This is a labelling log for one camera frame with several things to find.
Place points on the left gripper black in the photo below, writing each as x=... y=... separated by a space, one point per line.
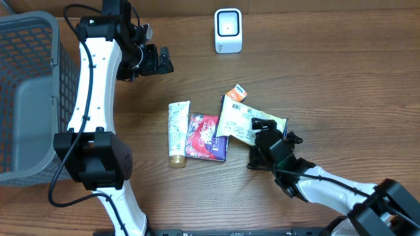
x=153 y=67

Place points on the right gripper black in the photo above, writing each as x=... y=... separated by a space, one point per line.
x=261 y=122

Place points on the orange cream snack bag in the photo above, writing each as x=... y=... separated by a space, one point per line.
x=235 y=120

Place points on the orange white sticker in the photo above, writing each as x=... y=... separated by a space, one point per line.
x=238 y=93

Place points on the white tube gold cap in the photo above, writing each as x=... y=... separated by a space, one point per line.
x=177 y=132

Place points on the red purple tissue pack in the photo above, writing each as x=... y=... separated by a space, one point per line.
x=201 y=141

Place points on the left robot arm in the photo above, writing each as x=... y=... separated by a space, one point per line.
x=112 y=49

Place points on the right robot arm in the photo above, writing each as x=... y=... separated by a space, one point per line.
x=366 y=209

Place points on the white barcode scanner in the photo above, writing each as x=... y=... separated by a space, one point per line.
x=228 y=31

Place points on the dark grey plastic basket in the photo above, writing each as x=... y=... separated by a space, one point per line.
x=39 y=82

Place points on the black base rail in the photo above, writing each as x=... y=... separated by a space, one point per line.
x=306 y=231

